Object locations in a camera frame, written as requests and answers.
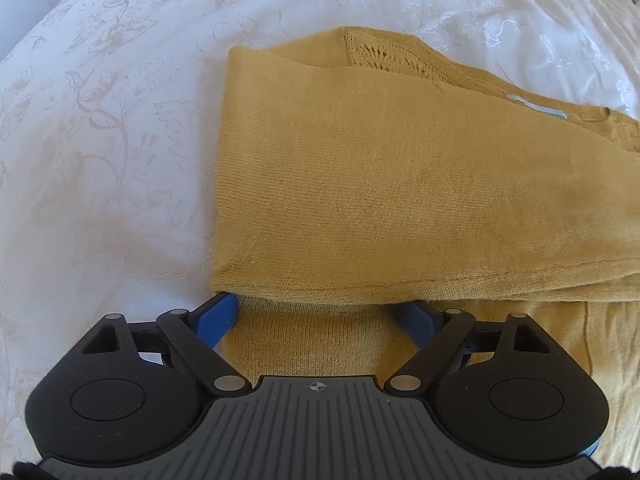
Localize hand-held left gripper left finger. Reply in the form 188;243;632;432
80;292;252;396

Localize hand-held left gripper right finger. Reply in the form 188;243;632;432
385;300;544;394

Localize yellow knit sweater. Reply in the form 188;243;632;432
212;26;640;462

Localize white embroidered bedspread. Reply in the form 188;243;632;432
0;0;640;467

